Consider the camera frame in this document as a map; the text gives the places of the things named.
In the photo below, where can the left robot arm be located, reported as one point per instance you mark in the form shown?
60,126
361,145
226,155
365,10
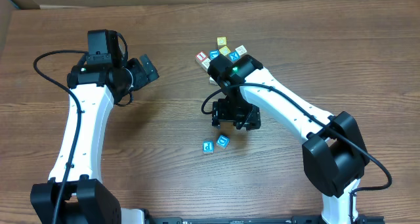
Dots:
74,192

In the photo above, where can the blue L block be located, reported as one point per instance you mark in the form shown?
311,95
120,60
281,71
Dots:
213,54

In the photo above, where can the yellow block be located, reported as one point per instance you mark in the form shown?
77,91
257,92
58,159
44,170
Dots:
224,50
221,41
208,147

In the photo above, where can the white green-sided block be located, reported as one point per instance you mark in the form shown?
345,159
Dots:
205,64

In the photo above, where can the red I block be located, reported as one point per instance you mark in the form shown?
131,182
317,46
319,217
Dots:
200,57

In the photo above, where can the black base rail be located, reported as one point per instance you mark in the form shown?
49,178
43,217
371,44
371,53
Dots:
302,219

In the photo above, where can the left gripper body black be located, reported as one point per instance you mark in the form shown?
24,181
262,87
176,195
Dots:
141,73

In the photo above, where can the white spiral block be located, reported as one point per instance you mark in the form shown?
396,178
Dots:
212,81

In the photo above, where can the white patterned block right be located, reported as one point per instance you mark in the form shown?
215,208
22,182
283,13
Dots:
241,50

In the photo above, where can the red circle block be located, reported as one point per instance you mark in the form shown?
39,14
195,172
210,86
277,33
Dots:
222,141

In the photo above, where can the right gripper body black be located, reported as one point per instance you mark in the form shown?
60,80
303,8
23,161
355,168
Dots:
235,117

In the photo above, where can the blue X block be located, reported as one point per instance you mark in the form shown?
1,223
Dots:
234,56

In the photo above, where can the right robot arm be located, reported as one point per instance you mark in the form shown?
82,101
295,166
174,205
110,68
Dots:
333,148

